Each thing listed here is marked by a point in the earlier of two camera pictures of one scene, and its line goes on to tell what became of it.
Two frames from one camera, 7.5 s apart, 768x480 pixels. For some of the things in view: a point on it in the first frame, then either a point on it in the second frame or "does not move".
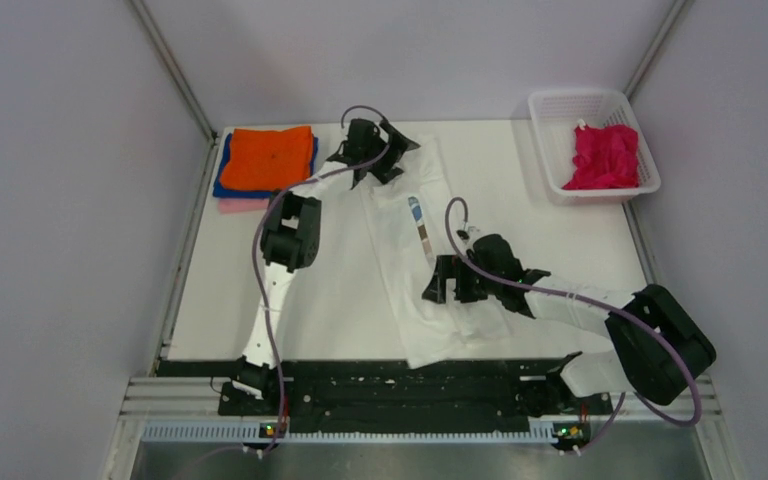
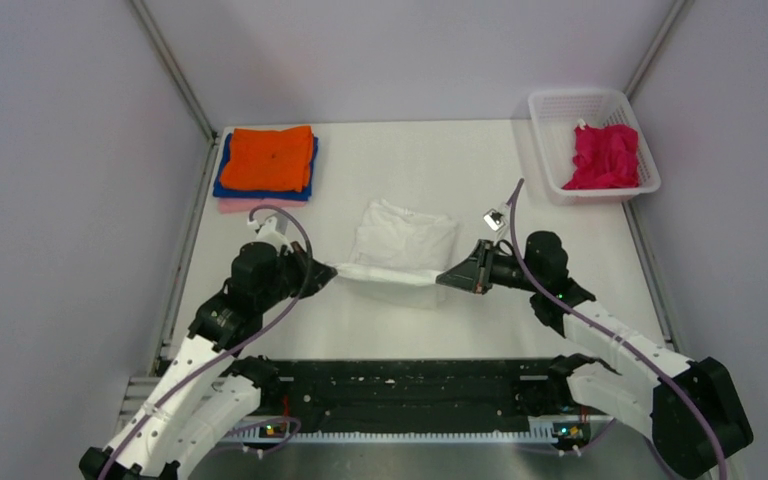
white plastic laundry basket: [558, 111] does not move
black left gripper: [399, 145] -> [303, 262]
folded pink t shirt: [243, 206] does not move
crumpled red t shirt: [605, 158] does not move
